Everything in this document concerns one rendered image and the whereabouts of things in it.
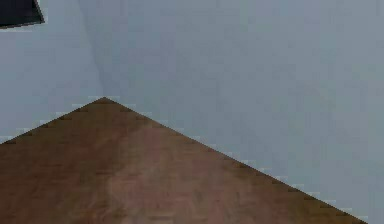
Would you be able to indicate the black framed wall picture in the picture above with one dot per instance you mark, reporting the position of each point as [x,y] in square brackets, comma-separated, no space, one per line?
[17,12]

